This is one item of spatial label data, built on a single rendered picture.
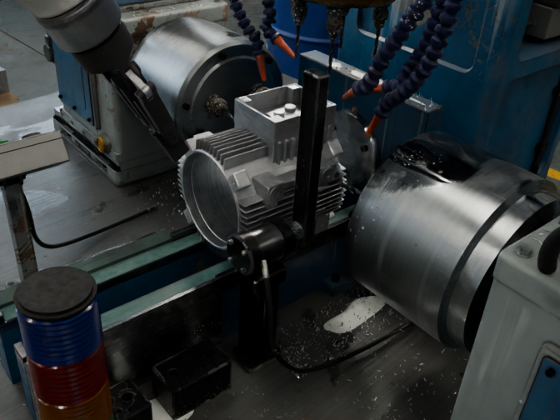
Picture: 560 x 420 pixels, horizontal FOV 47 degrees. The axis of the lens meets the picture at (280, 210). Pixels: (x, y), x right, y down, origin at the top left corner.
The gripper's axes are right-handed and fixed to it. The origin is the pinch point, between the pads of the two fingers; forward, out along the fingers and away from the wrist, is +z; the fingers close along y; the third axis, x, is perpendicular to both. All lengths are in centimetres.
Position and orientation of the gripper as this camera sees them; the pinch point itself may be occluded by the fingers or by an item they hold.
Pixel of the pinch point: (169, 139)
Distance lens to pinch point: 96.5
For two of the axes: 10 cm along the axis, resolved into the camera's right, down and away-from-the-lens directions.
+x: -7.0, 6.9, -2.1
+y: -6.3, -4.5, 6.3
